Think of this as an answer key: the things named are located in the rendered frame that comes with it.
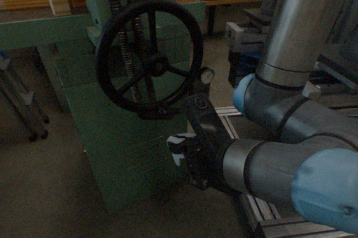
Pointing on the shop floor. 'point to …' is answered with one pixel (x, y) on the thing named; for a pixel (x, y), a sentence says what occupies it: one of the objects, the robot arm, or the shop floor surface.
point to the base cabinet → (128, 139)
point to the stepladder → (21, 100)
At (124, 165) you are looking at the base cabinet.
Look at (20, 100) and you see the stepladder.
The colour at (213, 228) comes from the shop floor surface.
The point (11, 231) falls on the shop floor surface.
